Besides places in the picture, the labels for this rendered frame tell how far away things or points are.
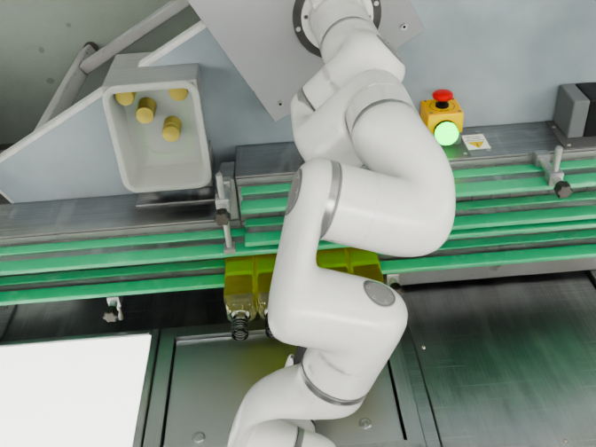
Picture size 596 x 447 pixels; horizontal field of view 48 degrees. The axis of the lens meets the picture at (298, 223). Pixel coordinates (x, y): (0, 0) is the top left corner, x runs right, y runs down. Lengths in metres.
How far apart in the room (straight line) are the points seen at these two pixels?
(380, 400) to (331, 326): 0.56
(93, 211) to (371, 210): 0.85
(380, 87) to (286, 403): 0.39
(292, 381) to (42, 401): 0.65
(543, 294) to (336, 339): 0.88
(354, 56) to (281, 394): 0.45
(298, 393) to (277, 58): 0.66
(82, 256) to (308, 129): 0.63
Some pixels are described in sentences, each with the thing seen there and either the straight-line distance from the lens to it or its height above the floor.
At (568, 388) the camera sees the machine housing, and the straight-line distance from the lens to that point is 1.33.
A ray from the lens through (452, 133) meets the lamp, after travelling 1.30.
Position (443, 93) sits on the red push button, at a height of 0.80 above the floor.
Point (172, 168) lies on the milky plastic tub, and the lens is 1.38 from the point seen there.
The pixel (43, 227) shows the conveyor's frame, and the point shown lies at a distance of 1.42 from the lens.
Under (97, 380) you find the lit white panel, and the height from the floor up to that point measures 1.10.
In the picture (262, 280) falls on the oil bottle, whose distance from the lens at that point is 1.21.
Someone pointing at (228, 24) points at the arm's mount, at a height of 0.82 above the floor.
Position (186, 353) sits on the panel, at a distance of 1.32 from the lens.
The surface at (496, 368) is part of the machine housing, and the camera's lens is 1.34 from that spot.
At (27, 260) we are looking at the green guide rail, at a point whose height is 0.94.
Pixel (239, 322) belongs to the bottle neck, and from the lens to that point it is 1.16.
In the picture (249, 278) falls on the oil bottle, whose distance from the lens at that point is 1.22.
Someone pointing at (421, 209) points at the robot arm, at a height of 1.40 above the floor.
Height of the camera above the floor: 1.96
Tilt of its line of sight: 54 degrees down
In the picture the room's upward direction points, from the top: 175 degrees clockwise
